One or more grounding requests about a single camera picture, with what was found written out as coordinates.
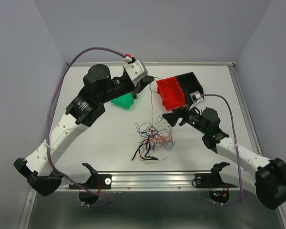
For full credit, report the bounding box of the multicolour wire bundle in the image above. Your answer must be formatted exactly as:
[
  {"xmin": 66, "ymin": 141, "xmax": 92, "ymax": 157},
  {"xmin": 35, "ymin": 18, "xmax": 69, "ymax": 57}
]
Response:
[{"xmin": 131, "ymin": 114, "xmax": 176, "ymax": 162}]

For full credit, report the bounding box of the aluminium front rail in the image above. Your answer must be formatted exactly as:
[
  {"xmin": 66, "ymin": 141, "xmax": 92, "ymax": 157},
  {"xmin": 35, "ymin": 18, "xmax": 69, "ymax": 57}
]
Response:
[{"xmin": 28, "ymin": 169, "xmax": 284, "ymax": 192}]

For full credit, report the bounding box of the aluminium rail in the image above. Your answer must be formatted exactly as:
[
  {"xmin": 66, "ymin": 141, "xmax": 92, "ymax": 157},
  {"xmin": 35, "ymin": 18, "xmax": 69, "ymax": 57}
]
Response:
[
  {"xmin": 228, "ymin": 66, "xmax": 269, "ymax": 170},
  {"xmin": 28, "ymin": 169, "xmax": 284, "ymax": 192},
  {"xmin": 72, "ymin": 62, "xmax": 236, "ymax": 67}
]

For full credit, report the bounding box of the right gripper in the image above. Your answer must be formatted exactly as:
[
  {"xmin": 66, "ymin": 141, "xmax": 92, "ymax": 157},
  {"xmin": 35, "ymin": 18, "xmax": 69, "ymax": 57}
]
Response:
[{"xmin": 162, "ymin": 101, "xmax": 208, "ymax": 135}]

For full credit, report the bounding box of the aluminium back rail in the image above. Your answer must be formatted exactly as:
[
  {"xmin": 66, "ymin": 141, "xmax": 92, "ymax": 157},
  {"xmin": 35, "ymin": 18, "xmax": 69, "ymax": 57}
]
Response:
[{"xmin": 72, "ymin": 62, "xmax": 236, "ymax": 67}]

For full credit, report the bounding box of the black plastic bin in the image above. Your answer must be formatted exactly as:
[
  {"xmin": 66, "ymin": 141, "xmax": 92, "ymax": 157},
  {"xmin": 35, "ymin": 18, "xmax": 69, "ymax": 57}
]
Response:
[{"xmin": 176, "ymin": 72, "xmax": 204, "ymax": 104}]

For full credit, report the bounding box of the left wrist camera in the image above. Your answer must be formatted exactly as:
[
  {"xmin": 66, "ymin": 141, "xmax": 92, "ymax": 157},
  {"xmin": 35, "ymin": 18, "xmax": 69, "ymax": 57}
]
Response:
[{"xmin": 123, "ymin": 60, "xmax": 148, "ymax": 85}]

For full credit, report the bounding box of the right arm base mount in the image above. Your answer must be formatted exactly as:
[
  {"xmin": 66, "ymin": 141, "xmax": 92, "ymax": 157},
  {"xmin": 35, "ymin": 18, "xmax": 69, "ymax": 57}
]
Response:
[{"xmin": 190, "ymin": 162, "xmax": 238, "ymax": 189}]

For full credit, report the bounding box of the thin black wire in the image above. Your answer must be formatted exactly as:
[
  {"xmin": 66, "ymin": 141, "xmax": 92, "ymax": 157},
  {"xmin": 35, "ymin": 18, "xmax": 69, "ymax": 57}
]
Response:
[{"xmin": 148, "ymin": 76, "xmax": 161, "ymax": 125}]

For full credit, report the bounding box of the aluminium right side rail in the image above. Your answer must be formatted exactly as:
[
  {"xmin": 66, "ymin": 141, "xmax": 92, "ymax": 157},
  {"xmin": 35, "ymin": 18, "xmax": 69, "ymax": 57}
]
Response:
[{"xmin": 228, "ymin": 66, "xmax": 269, "ymax": 170}]

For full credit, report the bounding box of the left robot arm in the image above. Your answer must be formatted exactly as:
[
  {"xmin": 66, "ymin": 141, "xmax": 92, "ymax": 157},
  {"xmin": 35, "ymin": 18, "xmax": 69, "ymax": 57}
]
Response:
[{"xmin": 14, "ymin": 63, "xmax": 154, "ymax": 196}]

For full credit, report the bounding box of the red plastic bin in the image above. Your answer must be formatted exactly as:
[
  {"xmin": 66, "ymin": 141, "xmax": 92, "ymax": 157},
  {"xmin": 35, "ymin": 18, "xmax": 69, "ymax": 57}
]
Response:
[{"xmin": 156, "ymin": 76, "xmax": 185, "ymax": 111}]

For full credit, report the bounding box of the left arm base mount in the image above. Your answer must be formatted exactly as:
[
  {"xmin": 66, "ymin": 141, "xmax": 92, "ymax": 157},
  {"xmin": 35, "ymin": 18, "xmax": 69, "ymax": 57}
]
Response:
[{"xmin": 74, "ymin": 163, "xmax": 112, "ymax": 190}]

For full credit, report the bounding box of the green plastic bin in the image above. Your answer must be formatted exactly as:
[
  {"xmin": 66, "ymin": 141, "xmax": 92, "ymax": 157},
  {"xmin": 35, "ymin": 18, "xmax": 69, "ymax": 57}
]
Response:
[{"xmin": 111, "ymin": 93, "xmax": 134, "ymax": 110}]

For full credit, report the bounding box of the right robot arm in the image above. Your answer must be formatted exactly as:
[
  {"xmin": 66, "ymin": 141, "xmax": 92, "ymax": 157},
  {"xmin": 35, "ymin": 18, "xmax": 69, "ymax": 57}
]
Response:
[{"xmin": 162, "ymin": 107, "xmax": 286, "ymax": 210}]

